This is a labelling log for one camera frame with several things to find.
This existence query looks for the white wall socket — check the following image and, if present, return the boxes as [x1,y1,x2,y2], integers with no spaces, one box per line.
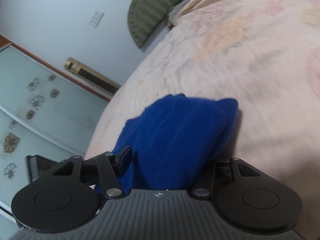
[89,10,105,28]

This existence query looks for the frosted floral wardrobe door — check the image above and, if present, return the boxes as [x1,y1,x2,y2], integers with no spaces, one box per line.
[1,45,107,239]

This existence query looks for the blue beaded sweater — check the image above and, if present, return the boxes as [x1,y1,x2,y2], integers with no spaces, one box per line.
[111,94,238,193]

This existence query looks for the gold tower air conditioner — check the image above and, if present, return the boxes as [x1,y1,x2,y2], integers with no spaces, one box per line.
[64,57,121,95]

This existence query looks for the olive green padded headboard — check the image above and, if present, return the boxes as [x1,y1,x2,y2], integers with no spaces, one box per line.
[127,0,181,48]

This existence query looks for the pink floral bed sheet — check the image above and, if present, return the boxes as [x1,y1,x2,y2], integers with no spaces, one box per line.
[86,0,319,239]

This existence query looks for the brown patterned pillow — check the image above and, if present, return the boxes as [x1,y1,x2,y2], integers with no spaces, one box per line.
[166,0,190,30]

